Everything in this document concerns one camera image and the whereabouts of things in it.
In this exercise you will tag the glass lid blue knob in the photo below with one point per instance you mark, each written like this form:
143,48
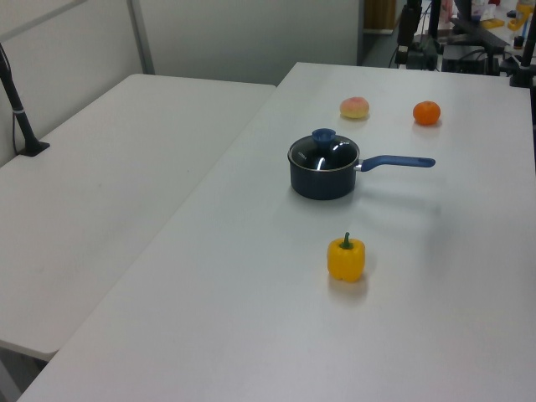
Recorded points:
323,137

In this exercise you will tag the black camera pole stand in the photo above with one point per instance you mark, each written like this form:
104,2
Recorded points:
19,113

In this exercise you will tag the thin black upright pole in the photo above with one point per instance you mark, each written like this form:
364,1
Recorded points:
434,29

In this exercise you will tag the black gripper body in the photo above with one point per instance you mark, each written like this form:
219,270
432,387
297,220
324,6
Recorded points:
409,25

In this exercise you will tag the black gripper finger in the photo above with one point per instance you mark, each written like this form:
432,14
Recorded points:
400,53
405,53

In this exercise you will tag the yellow plastic object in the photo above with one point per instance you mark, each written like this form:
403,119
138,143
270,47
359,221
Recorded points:
521,19

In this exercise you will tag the black desk equipment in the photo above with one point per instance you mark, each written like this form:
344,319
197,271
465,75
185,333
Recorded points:
473,54

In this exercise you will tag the white side table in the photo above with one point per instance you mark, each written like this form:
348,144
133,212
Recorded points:
117,188

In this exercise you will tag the brown wooden cabinet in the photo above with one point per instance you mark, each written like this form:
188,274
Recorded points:
379,14

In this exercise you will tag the orange mandarin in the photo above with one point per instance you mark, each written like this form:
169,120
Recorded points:
426,113

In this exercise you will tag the yellow bell pepper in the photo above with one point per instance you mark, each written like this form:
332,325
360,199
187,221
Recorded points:
345,261

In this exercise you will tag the black clamp pole stand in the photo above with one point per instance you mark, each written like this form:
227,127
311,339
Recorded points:
525,58

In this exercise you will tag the pink yellow peach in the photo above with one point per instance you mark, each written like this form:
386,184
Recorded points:
354,108

